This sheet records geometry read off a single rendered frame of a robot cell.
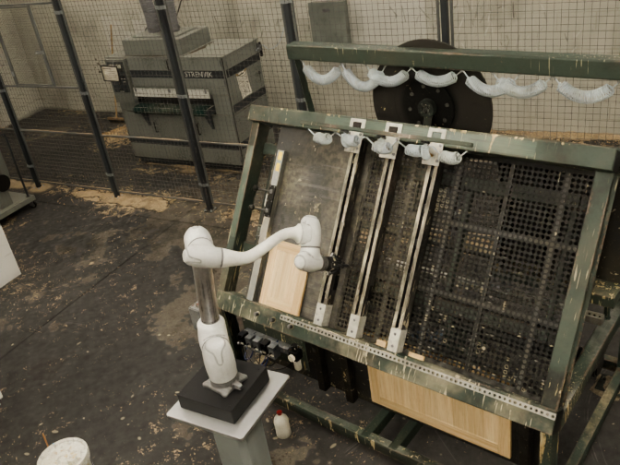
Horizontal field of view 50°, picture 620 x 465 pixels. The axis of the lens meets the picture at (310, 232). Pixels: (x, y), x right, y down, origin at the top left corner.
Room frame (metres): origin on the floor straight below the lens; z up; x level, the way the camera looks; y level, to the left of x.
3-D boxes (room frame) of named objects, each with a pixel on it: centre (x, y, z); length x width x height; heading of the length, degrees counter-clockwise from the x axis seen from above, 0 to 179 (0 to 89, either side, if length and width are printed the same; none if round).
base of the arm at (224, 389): (2.82, 0.57, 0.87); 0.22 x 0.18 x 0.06; 47
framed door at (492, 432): (2.84, -0.55, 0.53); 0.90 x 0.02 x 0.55; 48
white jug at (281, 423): (3.23, 0.38, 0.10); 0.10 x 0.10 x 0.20
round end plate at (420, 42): (3.79, -0.81, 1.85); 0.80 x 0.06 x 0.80; 48
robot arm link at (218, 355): (2.84, 0.59, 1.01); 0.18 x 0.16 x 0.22; 12
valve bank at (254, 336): (3.24, 0.37, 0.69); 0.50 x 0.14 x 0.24; 48
